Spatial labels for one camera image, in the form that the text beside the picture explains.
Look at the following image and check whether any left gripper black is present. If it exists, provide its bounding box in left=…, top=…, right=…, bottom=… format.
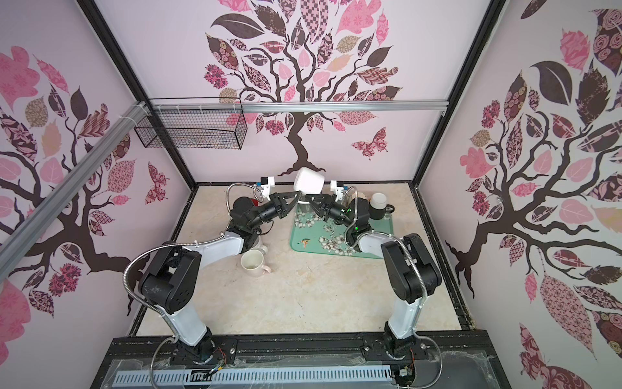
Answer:
left=248, top=191, right=302, bottom=230

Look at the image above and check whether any white ribbed base mug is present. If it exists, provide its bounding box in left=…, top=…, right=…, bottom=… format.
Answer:
left=293, top=167, right=325, bottom=195

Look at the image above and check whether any white and black mug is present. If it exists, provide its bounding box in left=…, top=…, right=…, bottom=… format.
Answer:
left=369, top=192, right=395, bottom=220

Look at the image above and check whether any pale pink mug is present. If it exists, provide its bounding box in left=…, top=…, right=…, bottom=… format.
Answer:
left=240, top=249, right=272, bottom=277

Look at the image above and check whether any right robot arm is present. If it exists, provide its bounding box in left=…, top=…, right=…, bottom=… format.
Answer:
left=304, top=194, right=442, bottom=360

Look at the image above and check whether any green floral serving tray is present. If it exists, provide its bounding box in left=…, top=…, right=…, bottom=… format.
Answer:
left=290, top=203, right=395, bottom=260

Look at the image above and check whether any aluminium rail back wall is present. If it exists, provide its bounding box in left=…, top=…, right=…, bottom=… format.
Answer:
left=152, top=100, right=449, bottom=113

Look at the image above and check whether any aluminium rail wall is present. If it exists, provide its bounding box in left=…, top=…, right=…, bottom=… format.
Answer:
left=1, top=101, right=148, bottom=280
left=152, top=100, right=449, bottom=113

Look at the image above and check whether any black wire basket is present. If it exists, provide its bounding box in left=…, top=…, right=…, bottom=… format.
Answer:
left=134, top=97, right=248, bottom=150

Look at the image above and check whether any white slotted cable duct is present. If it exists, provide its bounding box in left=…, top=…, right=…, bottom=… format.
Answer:
left=108, top=366, right=394, bottom=388

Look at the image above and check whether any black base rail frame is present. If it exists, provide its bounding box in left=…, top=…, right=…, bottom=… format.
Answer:
left=92, top=330, right=510, bottom=388

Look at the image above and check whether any aluminium rail left wall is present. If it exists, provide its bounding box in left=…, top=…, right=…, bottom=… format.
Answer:
left=1, top=101, right=148, bottom=280

